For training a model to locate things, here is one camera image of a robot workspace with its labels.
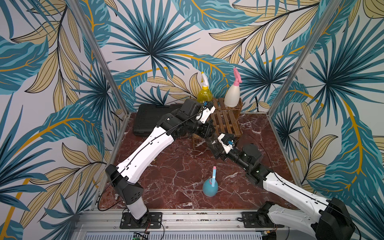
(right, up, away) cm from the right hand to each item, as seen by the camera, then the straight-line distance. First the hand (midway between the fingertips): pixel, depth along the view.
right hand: (207, 144), depth 70 cm
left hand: (+2, +6, -3) cm, 7 cm away
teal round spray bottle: (+1, -19, -1) cm, 19 cm away
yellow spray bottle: (0, +25, +9) cm, 27 cm away
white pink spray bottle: (+15, +24, +12) cm, 31 cm away
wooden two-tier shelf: (+15, +13, +26) cm, 32 cm away
